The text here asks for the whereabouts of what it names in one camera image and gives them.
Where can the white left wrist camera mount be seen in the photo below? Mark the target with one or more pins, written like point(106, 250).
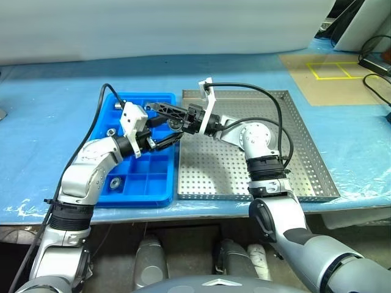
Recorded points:
point(131, 117)

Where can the large white foam board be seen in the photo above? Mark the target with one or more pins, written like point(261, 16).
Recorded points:
point(152, 27)

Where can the white leaning panel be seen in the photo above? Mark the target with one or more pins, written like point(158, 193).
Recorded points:
point(363, 24)

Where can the black power adapter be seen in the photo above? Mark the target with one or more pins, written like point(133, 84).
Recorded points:
point(374, 64)

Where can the grey robot leg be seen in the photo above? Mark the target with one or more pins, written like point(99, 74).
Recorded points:
point(235, 259)
point(151, 262)

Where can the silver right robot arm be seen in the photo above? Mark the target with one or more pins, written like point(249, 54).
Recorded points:
point(259, 137)

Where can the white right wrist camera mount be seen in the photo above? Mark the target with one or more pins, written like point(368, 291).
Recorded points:
point(210, 100)

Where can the blue compartment tray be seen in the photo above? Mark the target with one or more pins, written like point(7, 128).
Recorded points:
point(155, 189)

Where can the grey metal stand base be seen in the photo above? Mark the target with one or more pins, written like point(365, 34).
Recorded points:
point(2, 114)

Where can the metal nut blue tray corner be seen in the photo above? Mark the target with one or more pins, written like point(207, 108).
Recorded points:
point(118, 106)

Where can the brown cardboard sheet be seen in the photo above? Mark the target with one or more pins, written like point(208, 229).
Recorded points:
point(333, 91)

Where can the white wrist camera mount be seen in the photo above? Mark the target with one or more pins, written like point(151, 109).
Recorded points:
point(210, 100)
point(131, 117)

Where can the grey right robot leg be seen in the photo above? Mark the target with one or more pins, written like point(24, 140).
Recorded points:
point(235, 259)

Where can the small metal nut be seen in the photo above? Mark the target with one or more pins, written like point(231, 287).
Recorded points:
point(110, 132)

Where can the dark background equipment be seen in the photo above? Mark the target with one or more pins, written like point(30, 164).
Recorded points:
point(327, 30)

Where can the grey left robot leg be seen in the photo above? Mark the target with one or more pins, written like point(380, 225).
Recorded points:
point(151, 262)

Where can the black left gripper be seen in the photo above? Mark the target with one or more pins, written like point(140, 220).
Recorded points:
point(143, 138)

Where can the perforated metal tray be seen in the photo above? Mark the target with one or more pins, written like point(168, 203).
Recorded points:
point(214, 171)

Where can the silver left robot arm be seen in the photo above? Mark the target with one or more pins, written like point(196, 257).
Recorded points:
point(85, 171)

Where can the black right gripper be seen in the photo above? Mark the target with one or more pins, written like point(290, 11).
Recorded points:
point(194, 117)

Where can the grey robot torso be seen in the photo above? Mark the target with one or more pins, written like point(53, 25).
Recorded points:
point(214, 285)

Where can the white rounded object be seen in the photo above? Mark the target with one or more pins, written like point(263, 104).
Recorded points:
point(259, 262)

